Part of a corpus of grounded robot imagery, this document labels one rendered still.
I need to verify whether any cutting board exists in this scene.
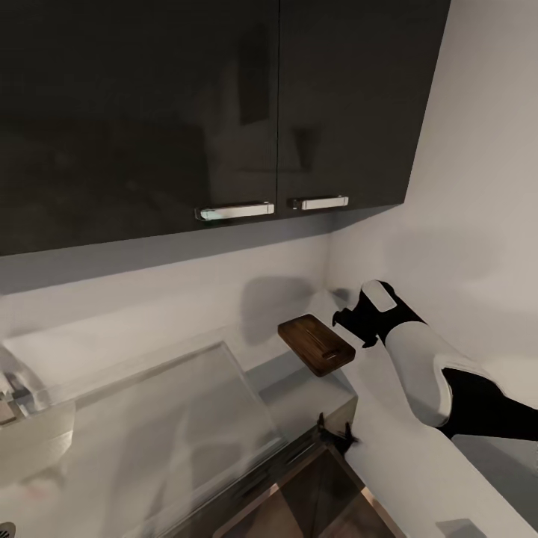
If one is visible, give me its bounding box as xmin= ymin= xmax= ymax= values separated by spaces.
xmin=278 ymin=314 xmax=356 ymax=374

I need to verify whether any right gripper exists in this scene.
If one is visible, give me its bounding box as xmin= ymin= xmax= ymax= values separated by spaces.
xmin=333 ymin=308 xmax=377 ymax=349

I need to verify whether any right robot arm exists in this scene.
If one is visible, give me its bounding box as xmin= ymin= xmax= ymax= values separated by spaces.
xmin=333 ymin=280 xmax=538 ymax=531

